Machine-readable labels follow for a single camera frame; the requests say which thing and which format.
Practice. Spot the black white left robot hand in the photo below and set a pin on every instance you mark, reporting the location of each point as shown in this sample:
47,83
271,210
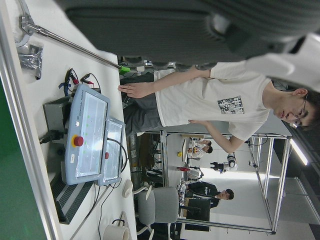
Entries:
162,30

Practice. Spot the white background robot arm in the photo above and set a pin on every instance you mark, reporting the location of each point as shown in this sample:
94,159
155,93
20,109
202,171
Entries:
231,162

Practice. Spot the grey metal box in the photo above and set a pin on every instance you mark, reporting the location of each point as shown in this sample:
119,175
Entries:
55,112

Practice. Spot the person in white t-shirt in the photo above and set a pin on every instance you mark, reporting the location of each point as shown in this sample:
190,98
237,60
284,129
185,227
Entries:
212,100

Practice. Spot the metal rod with green tip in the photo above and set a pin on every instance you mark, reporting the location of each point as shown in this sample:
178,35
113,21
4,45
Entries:
75,46

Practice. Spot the red black alligator leads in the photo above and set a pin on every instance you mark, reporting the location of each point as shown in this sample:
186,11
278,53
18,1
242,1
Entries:
72,78

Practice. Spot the seated person white shirt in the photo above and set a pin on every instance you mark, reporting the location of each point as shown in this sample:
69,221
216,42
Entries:
200,152
203,143

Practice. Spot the large blue-grey teach pendant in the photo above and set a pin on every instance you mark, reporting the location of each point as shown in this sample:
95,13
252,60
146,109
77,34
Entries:
87,137

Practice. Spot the small blue-grey teach pendant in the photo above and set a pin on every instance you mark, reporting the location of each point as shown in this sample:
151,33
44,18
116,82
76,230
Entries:
113,155

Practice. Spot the plastic bag with parts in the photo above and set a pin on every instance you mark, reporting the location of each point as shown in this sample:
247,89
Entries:
31,60

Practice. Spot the man in black jacket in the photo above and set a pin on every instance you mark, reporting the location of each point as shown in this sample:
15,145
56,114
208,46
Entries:
202,191

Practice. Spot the grey office chair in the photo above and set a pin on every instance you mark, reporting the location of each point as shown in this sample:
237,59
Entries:
162,205

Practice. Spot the ceiling light strip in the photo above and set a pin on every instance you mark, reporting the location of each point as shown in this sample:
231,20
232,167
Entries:
298,152

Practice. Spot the dark background monitor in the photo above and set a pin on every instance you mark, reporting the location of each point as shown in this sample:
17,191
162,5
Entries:
198,210

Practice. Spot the white tape roll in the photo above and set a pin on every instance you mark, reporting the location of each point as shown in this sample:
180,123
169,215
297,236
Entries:
112,232

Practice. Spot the aluminium cage frame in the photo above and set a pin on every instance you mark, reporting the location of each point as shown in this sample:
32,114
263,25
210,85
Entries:
163,155

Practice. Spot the black ribbed enclosure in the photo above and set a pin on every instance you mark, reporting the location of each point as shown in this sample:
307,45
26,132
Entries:
70,197

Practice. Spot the green conveyor belt aluminium frame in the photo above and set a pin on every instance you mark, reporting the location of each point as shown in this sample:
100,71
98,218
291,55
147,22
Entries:
15,175

